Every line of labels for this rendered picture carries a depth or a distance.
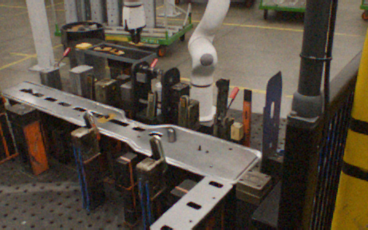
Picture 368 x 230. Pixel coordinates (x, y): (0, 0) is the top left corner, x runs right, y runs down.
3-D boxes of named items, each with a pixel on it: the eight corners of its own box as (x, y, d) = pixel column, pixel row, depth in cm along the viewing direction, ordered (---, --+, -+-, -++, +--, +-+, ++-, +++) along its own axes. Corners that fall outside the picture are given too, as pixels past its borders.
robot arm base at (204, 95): (197, 101, 228) (197, 72, 218) (225, 111, 218) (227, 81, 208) (176, 115, 215) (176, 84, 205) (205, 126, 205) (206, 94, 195)
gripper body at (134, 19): (136, 0, 185) (139, 24, 190) (119, 3, 179) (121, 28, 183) (147, 1, 180) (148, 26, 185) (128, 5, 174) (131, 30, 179)
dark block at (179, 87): (174, 172, 181) (169, 86, 162) (183, 164, 186) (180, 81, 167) (183, 175, 178) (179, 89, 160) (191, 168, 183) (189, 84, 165)
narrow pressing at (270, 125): (258, 183, 122) (264, 80, 107) (274, 165, 130) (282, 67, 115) (260, 184, 121) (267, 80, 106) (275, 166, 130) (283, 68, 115)
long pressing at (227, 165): (-11, 95, 195) (-12, 93, 194) (28, 81, 211) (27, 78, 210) (234, 188, 122) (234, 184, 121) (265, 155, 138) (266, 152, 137)
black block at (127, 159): (117, 226, 150) (108, 161, 137) (136, 211, 158) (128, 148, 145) (132, 235, 146) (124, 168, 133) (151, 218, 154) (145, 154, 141)
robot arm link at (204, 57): (210, 77, 212) (211, 33, 200) (218, 93, 197) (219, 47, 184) (187, 78, 211) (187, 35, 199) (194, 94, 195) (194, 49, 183)
